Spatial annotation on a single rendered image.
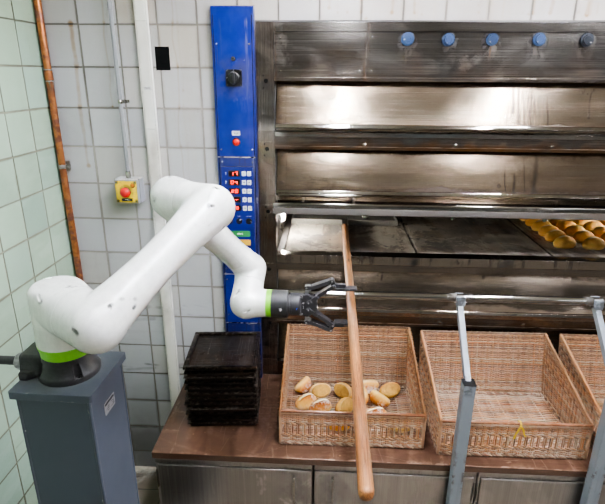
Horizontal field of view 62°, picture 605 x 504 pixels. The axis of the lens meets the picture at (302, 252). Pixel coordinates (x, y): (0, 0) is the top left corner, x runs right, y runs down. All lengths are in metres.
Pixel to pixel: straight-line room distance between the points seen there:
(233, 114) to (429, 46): 0.78
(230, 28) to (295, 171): 0.59
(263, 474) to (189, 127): 1.38
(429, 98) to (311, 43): 0.50
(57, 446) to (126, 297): 0.46
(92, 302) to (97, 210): 1.19
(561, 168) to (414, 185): 0.58
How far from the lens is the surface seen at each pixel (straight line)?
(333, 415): 1.98
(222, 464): 2.09
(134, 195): 2.19
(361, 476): 1.06
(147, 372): 2.60
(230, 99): 2.07
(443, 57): 2.12
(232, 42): 2.06
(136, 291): 1.20
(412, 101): 2.09
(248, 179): 2.09
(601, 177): 2.36
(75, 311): 1.20
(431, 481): 2.12
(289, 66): 2.08
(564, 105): 2.25
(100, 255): 2.41
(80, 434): 1.43
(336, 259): 2.19
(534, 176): 2.25
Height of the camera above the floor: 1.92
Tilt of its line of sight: 19 degrees down
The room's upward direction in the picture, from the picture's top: straight up
